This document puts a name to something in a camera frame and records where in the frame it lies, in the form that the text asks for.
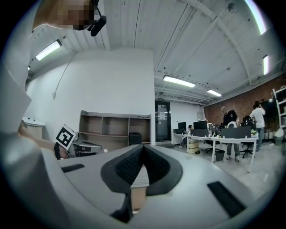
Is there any long ceiling light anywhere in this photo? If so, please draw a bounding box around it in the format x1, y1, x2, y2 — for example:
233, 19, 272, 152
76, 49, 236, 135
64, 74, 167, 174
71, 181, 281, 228
206, 89, 223, 98
162, 74, 197, 89
35, 39, 63, 62
262, 54, 269, 76
244, 0, 268, 36

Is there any black head camera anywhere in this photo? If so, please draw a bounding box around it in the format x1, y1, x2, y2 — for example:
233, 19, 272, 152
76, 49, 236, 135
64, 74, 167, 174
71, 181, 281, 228
87, 0, 108, 38

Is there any black box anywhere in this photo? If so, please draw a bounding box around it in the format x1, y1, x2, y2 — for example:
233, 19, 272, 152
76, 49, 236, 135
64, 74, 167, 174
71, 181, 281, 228
128, 131, 143, 144

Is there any black wall screen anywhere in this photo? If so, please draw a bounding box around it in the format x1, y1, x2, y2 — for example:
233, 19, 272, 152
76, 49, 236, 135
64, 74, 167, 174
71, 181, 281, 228
260, 98, 280, 119

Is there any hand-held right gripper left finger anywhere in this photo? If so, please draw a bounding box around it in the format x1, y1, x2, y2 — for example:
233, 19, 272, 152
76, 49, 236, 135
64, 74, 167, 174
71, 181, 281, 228
100, 144, 145, 223

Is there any black backpack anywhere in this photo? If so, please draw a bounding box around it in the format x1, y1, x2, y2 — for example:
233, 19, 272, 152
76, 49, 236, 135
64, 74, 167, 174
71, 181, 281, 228
243, 115, 257, 128

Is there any black glass door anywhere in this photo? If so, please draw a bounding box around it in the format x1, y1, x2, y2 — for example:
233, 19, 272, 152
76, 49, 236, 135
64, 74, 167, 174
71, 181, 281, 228
154, 100, 171, 143

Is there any cardboard box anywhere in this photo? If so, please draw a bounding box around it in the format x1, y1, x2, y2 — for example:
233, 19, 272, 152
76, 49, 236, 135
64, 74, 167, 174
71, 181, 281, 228
187, 140, 200, 154

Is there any wall cable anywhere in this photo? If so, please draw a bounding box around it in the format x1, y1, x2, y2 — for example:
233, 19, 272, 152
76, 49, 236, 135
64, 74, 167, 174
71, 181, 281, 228
52, 51, 76, 100

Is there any white round bin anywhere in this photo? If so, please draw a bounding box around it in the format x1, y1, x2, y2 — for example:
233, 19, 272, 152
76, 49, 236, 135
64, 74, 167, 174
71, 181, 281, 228
21, 116, 46, 141

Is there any white office table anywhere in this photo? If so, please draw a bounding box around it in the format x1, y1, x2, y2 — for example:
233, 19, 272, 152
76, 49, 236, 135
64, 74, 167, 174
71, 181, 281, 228
172, 131, 259, 174

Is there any black wrist strap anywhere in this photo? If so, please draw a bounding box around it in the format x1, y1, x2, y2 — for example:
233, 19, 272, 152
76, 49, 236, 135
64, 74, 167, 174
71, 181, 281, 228
53, 142, 63, 160

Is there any person's head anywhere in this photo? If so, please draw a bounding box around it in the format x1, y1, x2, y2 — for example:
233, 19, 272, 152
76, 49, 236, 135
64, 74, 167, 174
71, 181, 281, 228
32, 0, 95, 31

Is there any wooden shelf unit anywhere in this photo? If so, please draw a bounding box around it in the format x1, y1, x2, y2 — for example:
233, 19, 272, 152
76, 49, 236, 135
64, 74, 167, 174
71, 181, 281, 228
78, 110, 152, 153

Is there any black office chair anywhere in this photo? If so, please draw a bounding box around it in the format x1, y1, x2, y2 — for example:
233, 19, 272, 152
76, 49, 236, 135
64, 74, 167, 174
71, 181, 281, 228
238, 136, 256, 159

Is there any bin with white bag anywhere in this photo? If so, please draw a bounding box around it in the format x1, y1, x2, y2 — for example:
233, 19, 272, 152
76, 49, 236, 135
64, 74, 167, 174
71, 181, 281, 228
274, 128, 286, 146

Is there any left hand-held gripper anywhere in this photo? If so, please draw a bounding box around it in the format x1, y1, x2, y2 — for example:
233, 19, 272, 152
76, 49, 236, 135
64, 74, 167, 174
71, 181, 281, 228
55, 124, 102, 158

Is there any black waste bin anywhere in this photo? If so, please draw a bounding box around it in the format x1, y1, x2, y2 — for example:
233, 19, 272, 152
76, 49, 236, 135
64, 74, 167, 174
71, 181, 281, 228
215, 149, 226, 162

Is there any person's left forearm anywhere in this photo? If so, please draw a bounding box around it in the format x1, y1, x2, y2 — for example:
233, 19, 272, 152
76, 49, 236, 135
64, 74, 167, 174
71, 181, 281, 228
17, 124, 69, 160

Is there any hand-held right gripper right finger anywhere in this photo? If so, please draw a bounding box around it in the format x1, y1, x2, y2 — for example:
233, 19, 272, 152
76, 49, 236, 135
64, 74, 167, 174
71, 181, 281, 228
143, 144, 183, 197

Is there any white shelf rack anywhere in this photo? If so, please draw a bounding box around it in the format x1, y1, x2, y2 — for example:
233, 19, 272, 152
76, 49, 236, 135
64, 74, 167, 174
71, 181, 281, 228
271, 85, 286, 130

